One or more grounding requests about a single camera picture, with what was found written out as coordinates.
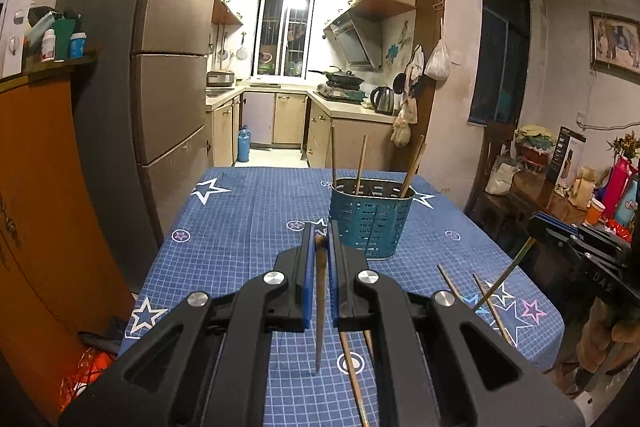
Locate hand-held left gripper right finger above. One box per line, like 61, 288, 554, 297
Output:
326, 219, 586, 427

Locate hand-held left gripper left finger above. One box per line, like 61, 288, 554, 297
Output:
59, 219, 317, 427

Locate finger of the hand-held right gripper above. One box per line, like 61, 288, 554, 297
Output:
531, 211, 583, 234
528, 222, 581, 253

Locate blue perforated utensil holder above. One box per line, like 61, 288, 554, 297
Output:
328, 177, 416, 261

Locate dark wooden dining table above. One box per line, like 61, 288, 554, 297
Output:
507, 169, 616, 258

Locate orange paper cup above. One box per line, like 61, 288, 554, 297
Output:
584, 198, 607, 227

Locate white tote bag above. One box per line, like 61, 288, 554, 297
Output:
484, 152, 521, 196

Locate black product box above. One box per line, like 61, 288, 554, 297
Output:
546, 126, 587, 185

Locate pink thermos bottle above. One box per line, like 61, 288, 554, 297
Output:
600, 157, 633, 225

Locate blue star print tablecloth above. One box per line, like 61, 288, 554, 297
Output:
117, 166, 566, 427

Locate teal thermos bottle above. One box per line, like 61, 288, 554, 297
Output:
614, 179, 640, 228

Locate dried flower bouquet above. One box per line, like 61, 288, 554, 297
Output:
606, 129, 640, 162

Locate blue floor water bottle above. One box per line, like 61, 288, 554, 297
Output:
236, 125, 252, 164

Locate beige kitchen base cabinets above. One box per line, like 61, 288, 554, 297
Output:
205, 84, 401, 170

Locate dark room window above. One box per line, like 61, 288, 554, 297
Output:
467, 0, 532, 128

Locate hanging cloth bags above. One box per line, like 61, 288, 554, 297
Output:
392, 44, 426, 148

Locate framed elephant picture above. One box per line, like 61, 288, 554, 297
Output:
588, 11, 640, 72

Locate steel electric kettle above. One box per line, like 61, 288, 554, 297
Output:
369, 86, 397, 116

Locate gas stove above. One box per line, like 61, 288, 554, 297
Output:
316, 84, 365, 102

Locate white hanging plastic bag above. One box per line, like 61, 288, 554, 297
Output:
424, 18, 451, 82

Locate black wok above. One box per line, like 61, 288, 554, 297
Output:
307, 67, 366, 86

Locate orange plastic bag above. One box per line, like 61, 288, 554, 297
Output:
60, 332, 123, 413

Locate steel range hood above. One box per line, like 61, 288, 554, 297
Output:
322, 7, 385, 72

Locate barred kitchen window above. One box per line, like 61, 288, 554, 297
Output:
256, 0, 318, 78

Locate orange wooden cabinet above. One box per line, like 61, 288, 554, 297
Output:
0, 52, 137, 423

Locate grey refrigerator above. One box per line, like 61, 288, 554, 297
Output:
56, 0, 222, 293

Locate green plastic container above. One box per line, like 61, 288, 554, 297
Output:
52, 18, 81, 60

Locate white microwave oven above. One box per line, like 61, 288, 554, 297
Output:
0, 0, 37, 79

